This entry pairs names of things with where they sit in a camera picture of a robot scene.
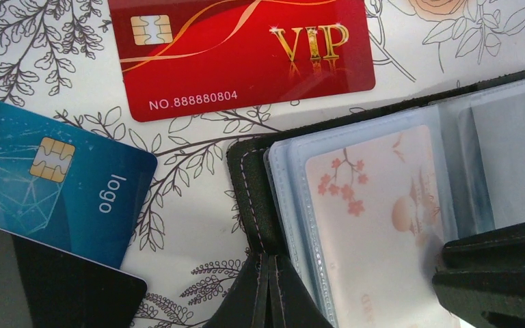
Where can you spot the red VIP card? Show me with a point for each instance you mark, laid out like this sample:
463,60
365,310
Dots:
181,58

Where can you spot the black card upper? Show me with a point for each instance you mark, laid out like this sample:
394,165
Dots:
64,290

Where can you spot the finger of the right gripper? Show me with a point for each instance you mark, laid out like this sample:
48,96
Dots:
483,298
500,248

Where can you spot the floral patterned table mat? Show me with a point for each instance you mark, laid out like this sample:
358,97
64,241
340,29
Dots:
59,59

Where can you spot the black card holder wallet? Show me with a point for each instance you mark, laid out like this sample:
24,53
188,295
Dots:
478,144

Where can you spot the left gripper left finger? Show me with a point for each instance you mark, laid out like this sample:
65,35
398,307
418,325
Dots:
245,305

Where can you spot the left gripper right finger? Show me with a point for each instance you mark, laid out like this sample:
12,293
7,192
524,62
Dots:
290,304

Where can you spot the blue card under black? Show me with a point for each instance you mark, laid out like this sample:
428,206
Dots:
70,188

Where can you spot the pale pink blossom card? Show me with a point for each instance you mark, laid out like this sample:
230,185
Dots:
377,211

